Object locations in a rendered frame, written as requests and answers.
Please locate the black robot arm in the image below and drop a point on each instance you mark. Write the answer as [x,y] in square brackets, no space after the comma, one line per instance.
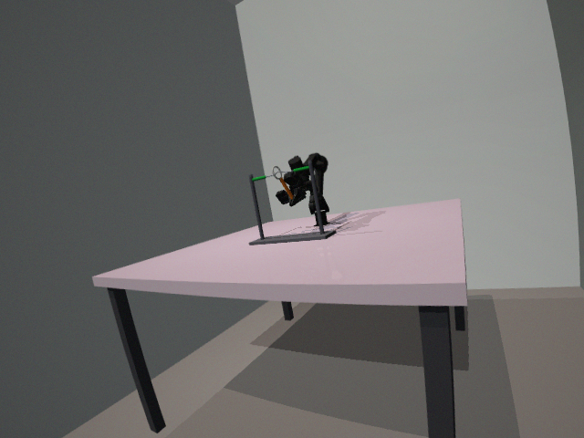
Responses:
[320,165]

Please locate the orange long bar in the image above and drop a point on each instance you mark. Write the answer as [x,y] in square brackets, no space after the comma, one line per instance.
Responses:
[283,182]

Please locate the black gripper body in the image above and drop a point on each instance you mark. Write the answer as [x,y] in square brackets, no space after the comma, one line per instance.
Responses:
[304,186]

